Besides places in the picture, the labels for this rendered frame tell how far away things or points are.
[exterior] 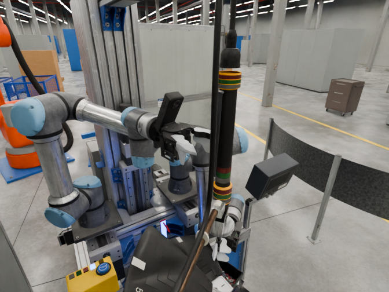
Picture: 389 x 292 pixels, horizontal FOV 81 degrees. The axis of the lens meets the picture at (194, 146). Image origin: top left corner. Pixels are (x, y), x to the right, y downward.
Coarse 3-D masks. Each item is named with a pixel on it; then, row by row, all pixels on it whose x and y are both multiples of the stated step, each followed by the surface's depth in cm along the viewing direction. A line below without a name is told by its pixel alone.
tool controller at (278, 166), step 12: (276, 156) 131; (288, 156) 132; (264, 168) 121; (276, 168) 122; (288, 168) 124; (252, 180) 126; (264, 180) 119; (276, 180) 122; (288, 180) 134; (252, 192) 129; (264, 192) 124
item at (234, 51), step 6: (228, 30) 38; (234, 30) 38; (228, 36) 38; (234, 36) 38; (228, 42) 38; (234, 42) 38; (228, 48) 39; (234, 48) 39; (222, 54) 39; (228, 54) 38; (234, 54) 38; (240, 54) 39; (222, 60) 39; (228, 60) 39; (234, 60) 39; (222, 66) 40; (228, 66) 39; (234, 66) 39; (228, 204) 52; (228, 210) 53
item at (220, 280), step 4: (220, 276) 71; (216, 280) 70; (220, 280) 70; (224, 280) 69; (216, 284) 69; (220, 284) 68; (228, 284) 68; (220, 288) 67; (224, 288) 67; (228, 288) 67; (232, 288) 67
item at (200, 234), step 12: (216, 0) 29; (216, 12) 30; (216, 24) 30; (216, 36) 31; (216, 48) 31; (216, 60) 32; (216, 72) 33; (216, 84) 33; (216, 96) 34; (216, 108) 35; (216, 120) 36; (204, 216) 41; (204, 228) 40; (192, 252) 36; (180, 276) 33; (180, 288) 32
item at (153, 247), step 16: (144, 240) 54; (160, 240) 57; (144, 256) 51; (160, 256) 54; (176, 256) 57; (128, 272) 47; (144, 272) 49; (160, 272) 51; (176, 272) 54; (192, 272) 57; (128, 288) 45; (160, 288) 49; (192, 288) 54; (208, 288) 57
